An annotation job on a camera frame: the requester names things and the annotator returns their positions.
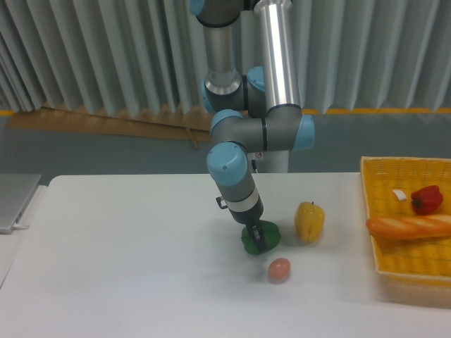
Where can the brown egg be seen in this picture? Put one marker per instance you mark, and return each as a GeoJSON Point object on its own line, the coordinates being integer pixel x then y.
{"type": "Point", "coordinates": [279, 270]}

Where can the baguette bread loaf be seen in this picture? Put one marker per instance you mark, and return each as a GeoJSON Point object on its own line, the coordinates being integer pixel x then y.
{"type": "Point", "coordinates": [409, 227]}

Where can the red bell pepper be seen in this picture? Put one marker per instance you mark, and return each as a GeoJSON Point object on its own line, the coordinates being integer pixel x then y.
{"type": "Point", "coordinates": [426, 200]}

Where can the yellow woven basket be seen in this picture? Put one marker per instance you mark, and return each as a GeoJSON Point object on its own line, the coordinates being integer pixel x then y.
{"type": "Point", "coordinates": [425, 261]}

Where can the silver laptop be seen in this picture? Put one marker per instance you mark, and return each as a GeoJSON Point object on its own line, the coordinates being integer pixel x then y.
{"type": "Point", "coordinates": [17, 191]}

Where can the green bell pepper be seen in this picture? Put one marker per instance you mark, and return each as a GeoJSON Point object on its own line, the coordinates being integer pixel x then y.
{"type": "Point", "coordinates": [272, 235]}

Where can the yellow bell pepper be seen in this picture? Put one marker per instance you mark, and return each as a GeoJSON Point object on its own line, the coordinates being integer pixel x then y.
{"type": "Point", "coordinates": [309, 221]}

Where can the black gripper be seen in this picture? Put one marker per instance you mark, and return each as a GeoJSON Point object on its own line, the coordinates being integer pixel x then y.
{"type": "Point", "coordinates": [257, 239]}

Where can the white paper tag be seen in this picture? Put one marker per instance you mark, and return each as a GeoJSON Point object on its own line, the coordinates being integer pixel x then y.
{"type": "Point", "coordinates": [401, 196]}

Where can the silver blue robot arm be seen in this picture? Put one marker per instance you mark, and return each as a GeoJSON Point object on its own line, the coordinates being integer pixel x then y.
{"type": "Point", "coordinates": [256, 112]}

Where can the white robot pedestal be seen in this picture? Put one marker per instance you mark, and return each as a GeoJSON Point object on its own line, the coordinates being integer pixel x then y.
{"type": "Point", "coordinates": [269, 162]}

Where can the brown cardboard sheet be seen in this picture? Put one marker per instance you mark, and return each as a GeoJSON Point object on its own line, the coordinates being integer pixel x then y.
{"type": "Point", "coordinates": [192, 126]}

